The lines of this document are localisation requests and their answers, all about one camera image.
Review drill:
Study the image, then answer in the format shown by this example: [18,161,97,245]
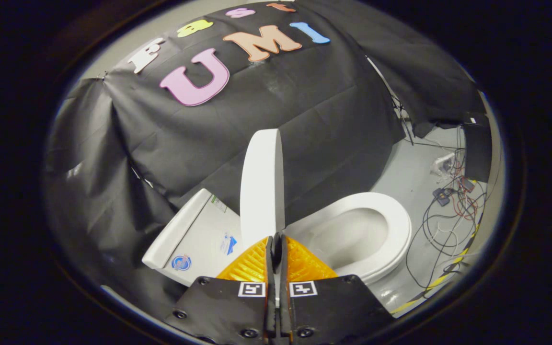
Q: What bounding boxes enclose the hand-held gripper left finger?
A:
[163,235,276,345]

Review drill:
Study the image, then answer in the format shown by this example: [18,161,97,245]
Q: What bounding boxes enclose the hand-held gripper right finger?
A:
[275,233,395,345]

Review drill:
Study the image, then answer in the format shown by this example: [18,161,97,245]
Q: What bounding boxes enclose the white toilet lid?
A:
[240,128,287,251]

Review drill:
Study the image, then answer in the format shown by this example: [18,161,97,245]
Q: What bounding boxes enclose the white toilet bowl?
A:
[300,206,412,288]

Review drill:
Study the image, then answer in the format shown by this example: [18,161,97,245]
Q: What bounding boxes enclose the white toilet seat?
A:
[283,192,412,283]

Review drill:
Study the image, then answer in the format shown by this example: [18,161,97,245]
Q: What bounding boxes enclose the yellow black hazard tape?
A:
[390,224,482,315]

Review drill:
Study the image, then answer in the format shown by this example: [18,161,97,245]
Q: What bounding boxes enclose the black power adapter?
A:
[432,187,452,207]

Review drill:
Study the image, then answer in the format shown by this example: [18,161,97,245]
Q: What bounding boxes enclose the clear plastic bag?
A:
[431,151,458,177]

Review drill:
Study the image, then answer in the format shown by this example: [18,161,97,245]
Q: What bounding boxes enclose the black backdrop cloth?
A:
[44,0,491,319]

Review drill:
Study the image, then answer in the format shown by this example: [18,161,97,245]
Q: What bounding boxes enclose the black box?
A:
[462,114,493,184]

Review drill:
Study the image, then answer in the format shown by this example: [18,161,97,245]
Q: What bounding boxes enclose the backdrop stand pole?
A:
[366,56,416,145]

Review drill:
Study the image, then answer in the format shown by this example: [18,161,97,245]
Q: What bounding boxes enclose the white cable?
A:
[422,210,464,251]

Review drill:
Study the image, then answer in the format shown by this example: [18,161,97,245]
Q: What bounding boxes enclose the black floor cables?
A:
[404,139,490,301]

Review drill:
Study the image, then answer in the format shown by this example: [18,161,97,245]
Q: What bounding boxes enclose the red cable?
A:
[452,162,479,222]

